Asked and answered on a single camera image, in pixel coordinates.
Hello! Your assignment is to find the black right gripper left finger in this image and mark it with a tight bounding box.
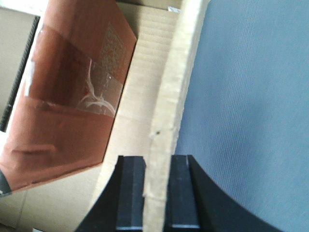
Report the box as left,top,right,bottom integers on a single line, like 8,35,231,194
76,156,145,232

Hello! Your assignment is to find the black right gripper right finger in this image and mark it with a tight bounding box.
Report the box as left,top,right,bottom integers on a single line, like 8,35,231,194
166,155,278,232

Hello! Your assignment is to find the orange printed cardboard box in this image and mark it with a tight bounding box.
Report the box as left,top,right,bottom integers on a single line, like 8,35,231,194
0,0,137,196

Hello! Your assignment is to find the large brown cardboard box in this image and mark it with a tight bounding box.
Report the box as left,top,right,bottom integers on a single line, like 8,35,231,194
0,0,208,232

